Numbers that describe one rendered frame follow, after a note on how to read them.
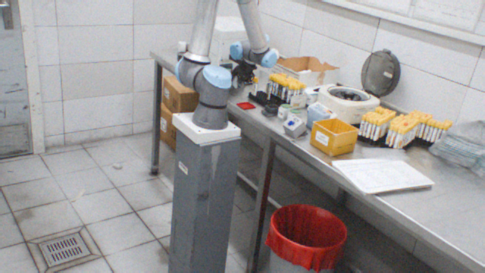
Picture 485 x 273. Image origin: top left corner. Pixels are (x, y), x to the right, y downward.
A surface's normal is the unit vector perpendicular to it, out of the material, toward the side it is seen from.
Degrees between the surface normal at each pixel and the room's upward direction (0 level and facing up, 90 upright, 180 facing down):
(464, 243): 0
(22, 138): 90
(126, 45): 90
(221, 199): 90
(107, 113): 90
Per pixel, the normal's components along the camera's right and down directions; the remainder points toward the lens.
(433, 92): -0.82, 0.17
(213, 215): 0.56, 0.41
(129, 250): 0.11, -0.90
